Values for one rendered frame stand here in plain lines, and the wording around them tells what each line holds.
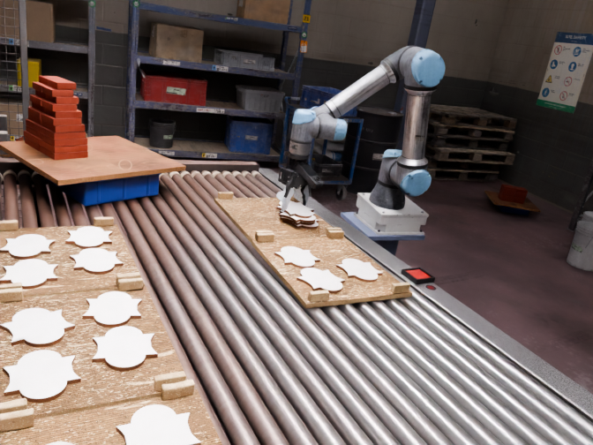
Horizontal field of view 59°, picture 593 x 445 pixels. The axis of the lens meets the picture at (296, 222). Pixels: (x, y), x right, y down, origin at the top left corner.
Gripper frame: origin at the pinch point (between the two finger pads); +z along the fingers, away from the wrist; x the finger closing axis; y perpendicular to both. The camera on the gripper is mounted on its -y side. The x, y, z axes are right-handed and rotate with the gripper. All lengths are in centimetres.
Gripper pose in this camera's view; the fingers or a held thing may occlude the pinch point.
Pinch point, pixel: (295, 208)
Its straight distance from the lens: 192.1
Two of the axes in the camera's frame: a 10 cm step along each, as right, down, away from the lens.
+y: -7.0, -3.4, 6.3
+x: -7.0, 1.6, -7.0
